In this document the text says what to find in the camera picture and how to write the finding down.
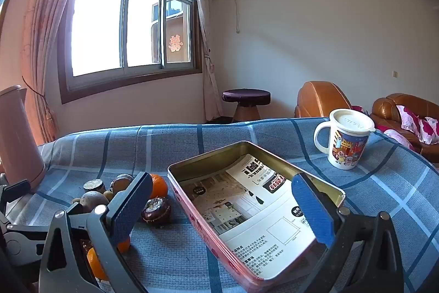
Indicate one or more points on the brown leather armchair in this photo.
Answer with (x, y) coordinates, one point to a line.
(322, 100)

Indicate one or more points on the pink curtain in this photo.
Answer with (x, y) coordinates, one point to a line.
(44, 21)

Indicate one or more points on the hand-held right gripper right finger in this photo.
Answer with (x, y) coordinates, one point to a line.
(310, 207)

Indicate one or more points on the pink kettle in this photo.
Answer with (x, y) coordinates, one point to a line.
(20, 142)

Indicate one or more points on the brown kiwi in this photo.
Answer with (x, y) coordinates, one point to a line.
(93, 202)

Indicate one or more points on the dark sugarcane piece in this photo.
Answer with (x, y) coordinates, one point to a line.
(121, 183)
(94, 185)

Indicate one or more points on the round purple top stool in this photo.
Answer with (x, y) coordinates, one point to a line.
(245, 96)

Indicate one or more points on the white mug lid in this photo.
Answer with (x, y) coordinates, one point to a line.
(351, 121)

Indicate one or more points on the white cartoon print mug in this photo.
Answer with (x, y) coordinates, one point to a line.
(346, 150)

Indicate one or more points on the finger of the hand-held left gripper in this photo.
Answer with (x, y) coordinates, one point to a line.
(27, 229)
(15, 191)

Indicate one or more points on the textured mandarin orange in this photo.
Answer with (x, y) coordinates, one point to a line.
(159, 186)

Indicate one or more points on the red paper window decoration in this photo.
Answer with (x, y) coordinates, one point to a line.
(175, 43)

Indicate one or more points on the brown leather sofa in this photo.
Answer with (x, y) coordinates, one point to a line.
(387, 107)

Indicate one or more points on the pale curtain with valance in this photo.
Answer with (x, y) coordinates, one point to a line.
(205, 39)

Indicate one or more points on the small yellowish fruit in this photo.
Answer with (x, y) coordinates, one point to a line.
(75, 201)
(109, 194)

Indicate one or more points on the wooden framed window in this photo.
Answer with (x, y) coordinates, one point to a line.
(124, 25)

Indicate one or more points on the pink rectangular tin box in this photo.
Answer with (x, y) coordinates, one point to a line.
(219, 246)

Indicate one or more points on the dark water chestnut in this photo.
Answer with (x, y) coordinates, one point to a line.
(156, 210)

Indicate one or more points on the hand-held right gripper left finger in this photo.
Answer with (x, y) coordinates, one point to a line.
(125, 217)

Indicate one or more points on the blue plaid blanket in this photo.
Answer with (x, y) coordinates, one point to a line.
(171, 148)

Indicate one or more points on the pink floral blanket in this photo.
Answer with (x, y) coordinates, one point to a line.
(411, 118)

